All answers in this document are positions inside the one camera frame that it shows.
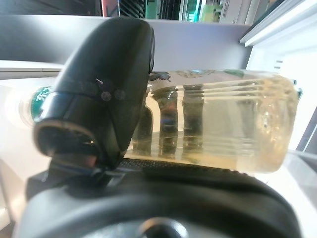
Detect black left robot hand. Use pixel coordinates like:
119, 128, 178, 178
17, 18, 299, 238

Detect colourful product boxes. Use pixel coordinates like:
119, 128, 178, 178
100, 0, 251, 25

